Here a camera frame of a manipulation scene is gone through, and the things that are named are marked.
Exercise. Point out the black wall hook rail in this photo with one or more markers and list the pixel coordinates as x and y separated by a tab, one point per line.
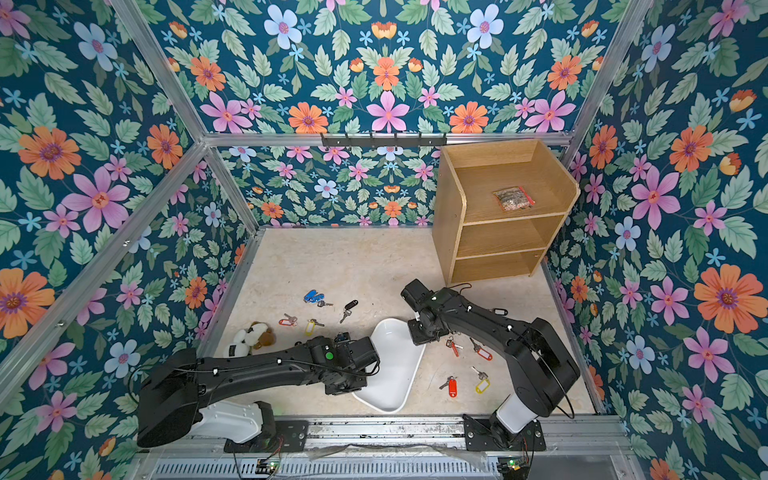
374	141

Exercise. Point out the white plush toy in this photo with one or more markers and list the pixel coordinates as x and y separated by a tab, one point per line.
246	341

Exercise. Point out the dark tag key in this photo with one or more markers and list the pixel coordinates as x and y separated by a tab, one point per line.
348	309

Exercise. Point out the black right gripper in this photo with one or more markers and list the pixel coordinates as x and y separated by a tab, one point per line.
414	294

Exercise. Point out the red tag key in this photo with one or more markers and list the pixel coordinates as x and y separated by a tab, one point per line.
481	351
450	385
453	347

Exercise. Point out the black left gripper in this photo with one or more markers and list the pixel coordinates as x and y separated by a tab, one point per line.
364	374

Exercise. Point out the clear bag of small parts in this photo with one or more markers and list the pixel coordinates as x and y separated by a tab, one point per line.
513	198

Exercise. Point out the white storage tray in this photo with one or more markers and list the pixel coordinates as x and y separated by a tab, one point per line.
387	391

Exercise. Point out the wooden shelf cabinet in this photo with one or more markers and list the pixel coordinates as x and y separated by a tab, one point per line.
474	239

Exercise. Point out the pink ring tag key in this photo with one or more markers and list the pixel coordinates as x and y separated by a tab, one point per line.
288	321

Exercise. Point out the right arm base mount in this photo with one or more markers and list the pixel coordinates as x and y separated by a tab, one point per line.
488	434

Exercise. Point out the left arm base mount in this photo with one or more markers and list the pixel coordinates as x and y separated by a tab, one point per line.
288	436

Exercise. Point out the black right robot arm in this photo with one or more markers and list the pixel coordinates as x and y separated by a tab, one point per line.
541	368

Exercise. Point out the yellow ring tag key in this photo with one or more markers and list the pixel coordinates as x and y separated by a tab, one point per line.
312	326

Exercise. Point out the blue tag key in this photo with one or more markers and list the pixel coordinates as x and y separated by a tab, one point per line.
316	298

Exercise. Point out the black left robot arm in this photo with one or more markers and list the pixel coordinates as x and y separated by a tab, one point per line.
173	397

